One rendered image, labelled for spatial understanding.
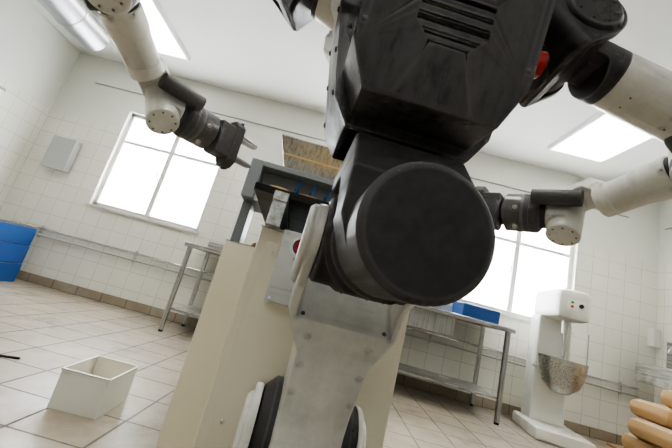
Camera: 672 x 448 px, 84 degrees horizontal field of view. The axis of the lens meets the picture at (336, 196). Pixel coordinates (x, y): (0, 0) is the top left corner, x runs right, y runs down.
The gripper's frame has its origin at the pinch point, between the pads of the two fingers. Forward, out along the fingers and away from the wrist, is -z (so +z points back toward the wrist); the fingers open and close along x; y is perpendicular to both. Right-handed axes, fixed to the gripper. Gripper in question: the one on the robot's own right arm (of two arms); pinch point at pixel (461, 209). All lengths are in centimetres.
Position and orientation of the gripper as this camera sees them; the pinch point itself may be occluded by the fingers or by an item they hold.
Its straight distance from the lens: 100.7
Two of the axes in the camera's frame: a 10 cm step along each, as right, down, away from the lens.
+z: 7.8, 0.4, -6.3
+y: -5.8, -3.6, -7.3
